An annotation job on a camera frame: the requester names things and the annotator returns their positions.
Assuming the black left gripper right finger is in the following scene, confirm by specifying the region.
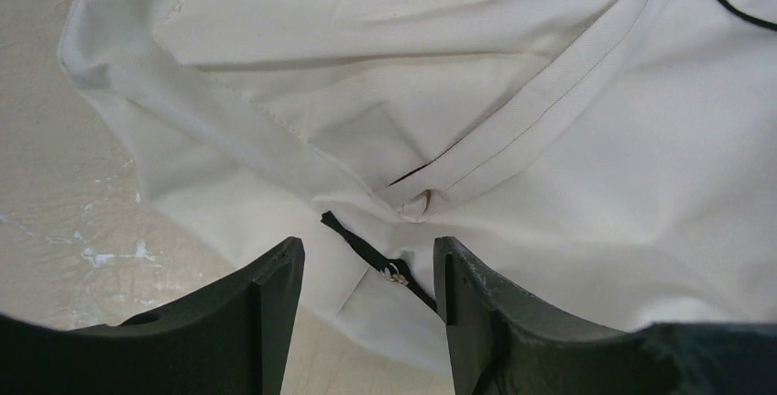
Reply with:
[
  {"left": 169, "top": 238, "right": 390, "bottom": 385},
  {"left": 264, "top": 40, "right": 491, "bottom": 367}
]
[{"left": 433, "top": 236, "right": 776, "bottom": 394}]

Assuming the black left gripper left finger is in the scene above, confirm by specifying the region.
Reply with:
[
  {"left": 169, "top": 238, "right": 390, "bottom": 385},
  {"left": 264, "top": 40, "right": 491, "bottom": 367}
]
[{"left": 1, "top": 237, "right": 305, "bottom": 394}]

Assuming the beige canvas backpack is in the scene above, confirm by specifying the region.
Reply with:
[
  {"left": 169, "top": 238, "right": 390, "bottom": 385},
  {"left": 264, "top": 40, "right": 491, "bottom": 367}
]
[{"left": 60, "top": 0, "right": 776, "bottom": 372}]

